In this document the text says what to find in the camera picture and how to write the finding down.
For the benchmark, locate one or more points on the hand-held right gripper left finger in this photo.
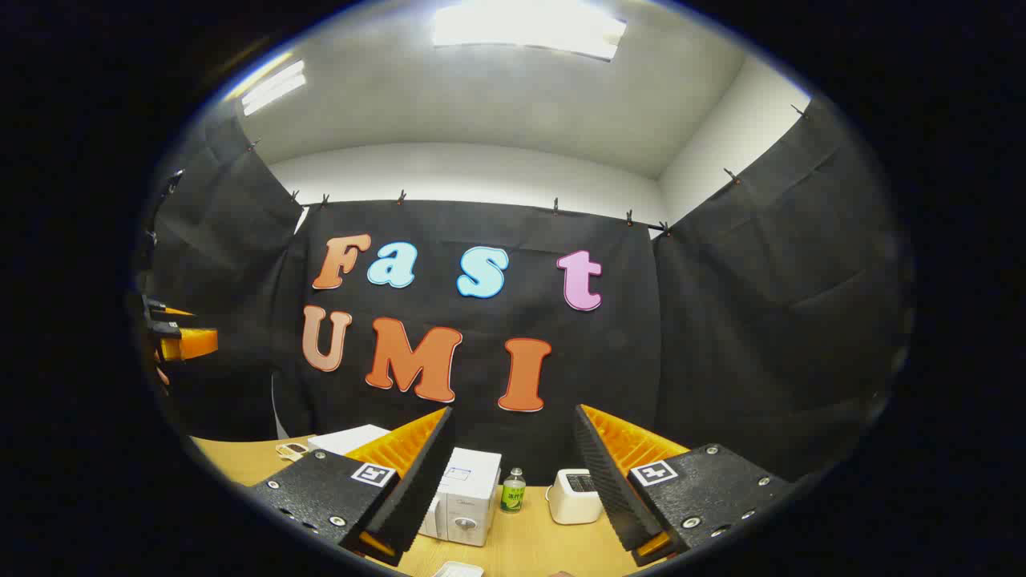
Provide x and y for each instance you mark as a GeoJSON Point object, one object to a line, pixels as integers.
{"type": "Point", "coordinates": [425, 489]}

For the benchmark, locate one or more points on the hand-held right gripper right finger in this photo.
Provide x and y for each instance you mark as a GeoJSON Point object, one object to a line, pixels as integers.
{"type": "Point", "coordinates": [613, 489]}

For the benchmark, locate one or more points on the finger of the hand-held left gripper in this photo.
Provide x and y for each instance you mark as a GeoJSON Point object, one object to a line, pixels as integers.
{"type": "Point", "coordinates": [164, 307]}
{"type": "Point", "coordinates": [192, 343]}

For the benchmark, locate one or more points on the white microwave oven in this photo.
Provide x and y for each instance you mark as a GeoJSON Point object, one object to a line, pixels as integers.
{"type": "Point", "coordinates": [473, 489]}

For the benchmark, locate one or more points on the white divided food tray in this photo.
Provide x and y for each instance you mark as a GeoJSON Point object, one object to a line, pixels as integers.
{"type": "Point", "coordinates": [292, 450]}

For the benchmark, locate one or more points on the white toaster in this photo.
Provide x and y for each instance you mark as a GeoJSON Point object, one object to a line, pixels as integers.
{"type": "Point", "coordinates": [571, 503]}

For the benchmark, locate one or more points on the white rounded dish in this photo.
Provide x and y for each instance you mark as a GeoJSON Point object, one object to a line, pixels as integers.
{"type": "Point", "coordinates": [457, 570]}

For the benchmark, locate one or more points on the green label drink bottle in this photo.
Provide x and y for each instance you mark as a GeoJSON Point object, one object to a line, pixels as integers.
{"type": "Point", "coordinates": [513, 493]}

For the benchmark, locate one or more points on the black backdrop cloth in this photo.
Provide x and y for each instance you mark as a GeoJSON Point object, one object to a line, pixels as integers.
{"type": "Point", "coordinates": [721, 320]}

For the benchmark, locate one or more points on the ceiling light panel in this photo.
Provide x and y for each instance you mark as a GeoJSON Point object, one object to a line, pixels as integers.
{"type": "Point", "coordinates": [529, 28]}
{"type": "Point", "coordinates": [272, 86]}

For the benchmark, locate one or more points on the row of backdrop clips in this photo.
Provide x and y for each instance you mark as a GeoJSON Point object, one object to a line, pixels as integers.
{"type": "Point", "coordinates": [401, 198]}

